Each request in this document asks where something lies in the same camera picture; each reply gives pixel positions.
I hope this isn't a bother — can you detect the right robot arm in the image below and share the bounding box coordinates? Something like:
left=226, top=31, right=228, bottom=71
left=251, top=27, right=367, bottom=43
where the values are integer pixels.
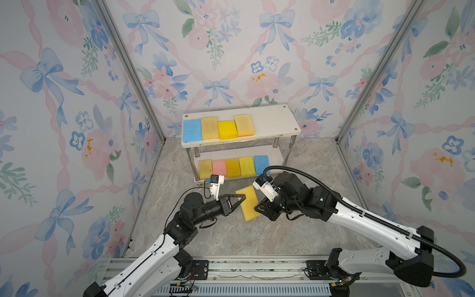
left=252, top=172, right=434, bottom=287

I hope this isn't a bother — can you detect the left aluminium frame post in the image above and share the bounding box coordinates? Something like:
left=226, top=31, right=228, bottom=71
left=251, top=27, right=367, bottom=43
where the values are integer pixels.
left=92, top=0, right=166, bottom=145

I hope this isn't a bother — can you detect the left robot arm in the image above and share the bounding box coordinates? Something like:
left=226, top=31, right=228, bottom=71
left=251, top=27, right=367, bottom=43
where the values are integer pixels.
left=83, top=193, right=246, bottom=297

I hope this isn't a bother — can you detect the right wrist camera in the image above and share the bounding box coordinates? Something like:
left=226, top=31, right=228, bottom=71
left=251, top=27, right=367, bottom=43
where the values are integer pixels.
left=252, top=174, right=280, bottom=202

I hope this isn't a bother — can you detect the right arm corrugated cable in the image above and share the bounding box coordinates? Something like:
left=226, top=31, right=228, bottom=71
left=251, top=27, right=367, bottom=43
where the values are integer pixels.
left=262, top=165, right=468, bottom=279

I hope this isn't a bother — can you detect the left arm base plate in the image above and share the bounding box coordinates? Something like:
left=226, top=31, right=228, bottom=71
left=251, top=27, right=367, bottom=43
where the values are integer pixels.
left=178, top=260, right=210, bottom=281

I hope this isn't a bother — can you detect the right aluminium frame post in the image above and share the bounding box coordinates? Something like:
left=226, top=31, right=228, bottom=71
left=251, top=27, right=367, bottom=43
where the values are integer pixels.
left=335, top=0, right=426, bottom=145

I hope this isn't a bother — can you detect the aluminium frame post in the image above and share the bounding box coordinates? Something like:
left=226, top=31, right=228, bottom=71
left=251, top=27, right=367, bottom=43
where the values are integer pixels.
left=92, top=0, right=166, bottom=145
left=335, top=0, right=426, bottom=145

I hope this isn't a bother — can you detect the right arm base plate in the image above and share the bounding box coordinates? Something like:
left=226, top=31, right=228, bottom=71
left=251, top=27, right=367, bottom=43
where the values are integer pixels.
left=306, top=259, right=360, bottom=281

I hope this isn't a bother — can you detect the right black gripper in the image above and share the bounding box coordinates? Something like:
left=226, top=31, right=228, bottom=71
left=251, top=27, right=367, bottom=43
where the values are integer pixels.
left=252, top=194, right=302, bottom=223

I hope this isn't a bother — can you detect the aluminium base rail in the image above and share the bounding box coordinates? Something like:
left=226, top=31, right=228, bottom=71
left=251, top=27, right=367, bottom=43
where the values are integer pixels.
left=97, top=254, right=416, bottom=297

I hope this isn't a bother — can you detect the white two-tier shelf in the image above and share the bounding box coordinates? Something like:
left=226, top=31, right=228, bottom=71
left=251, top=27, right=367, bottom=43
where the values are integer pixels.
left=181, top=104, right=301, bottom=183

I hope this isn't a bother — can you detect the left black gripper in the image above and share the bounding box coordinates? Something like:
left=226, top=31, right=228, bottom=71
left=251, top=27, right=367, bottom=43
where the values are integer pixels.
left=191, top=195, right=244, bottom=228

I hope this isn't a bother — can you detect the dark yellow sponge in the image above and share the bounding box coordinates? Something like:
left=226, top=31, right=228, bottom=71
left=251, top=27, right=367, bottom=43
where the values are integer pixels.
left=236, top=186, right=261, bottom=222

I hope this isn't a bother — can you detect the bright yellow sponge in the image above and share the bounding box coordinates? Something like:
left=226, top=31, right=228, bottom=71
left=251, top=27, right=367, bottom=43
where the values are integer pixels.
left=218, top=121, right=238, bottom=141

